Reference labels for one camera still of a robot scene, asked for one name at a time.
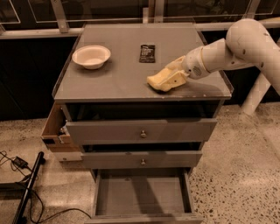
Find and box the grey bottom drawer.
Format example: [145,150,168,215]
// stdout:
[85,168,203,224]

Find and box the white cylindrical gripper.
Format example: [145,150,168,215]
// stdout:
[159,46,210,92]

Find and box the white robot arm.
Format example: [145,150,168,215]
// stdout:
[157,18,280,115]

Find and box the grey middle drawer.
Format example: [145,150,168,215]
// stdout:
[81,150,202,169]

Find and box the black power adapter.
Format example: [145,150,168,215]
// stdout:
[13,157,28,169]

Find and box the black floor cable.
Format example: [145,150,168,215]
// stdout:
[0,150,92,224]

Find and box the top drawer metal knob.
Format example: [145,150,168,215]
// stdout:
[140,130,147,138]

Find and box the grey drawer cabinet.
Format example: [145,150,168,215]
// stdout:
[52,22,235,179]

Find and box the wooden box on cabinet side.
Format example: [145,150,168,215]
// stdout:
[41,103,81,162]

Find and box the grey drawer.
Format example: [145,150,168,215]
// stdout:
[66,118,217,145]
[85,168,203,224]
[81,150,202,169]

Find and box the black pole on floor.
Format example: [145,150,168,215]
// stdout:
[12,151,45,224]

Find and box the yellow sponge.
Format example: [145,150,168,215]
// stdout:
[147,73,169,92]

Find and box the black snack packet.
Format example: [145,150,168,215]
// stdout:
[139,45,156,63]

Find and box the grey top drawer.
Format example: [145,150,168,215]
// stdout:
[66,118,217,145]

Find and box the white paper bowl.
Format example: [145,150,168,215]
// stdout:
[72,45,111,70]

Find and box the metal window railing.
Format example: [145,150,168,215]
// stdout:
[0,0,280,39]

